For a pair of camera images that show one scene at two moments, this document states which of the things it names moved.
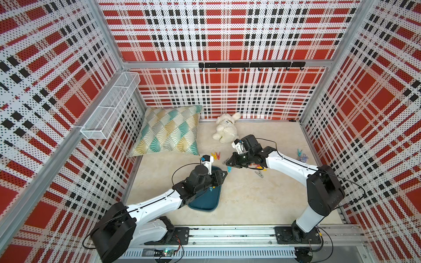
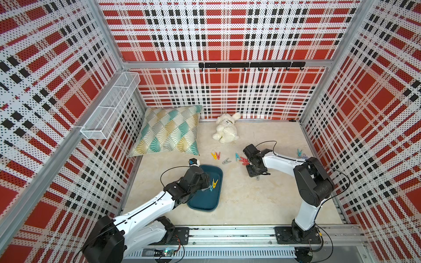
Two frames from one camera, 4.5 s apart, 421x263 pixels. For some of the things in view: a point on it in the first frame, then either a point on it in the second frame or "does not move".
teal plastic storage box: x=208 y=200 does not move
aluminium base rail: x=335 y=236 does not move
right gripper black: x=233 y=159 to x=251 y=173
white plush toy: x=226 y=131 does not move
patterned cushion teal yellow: x=168 y=130 does not move
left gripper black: x=216 y=175 to x=205 y=181
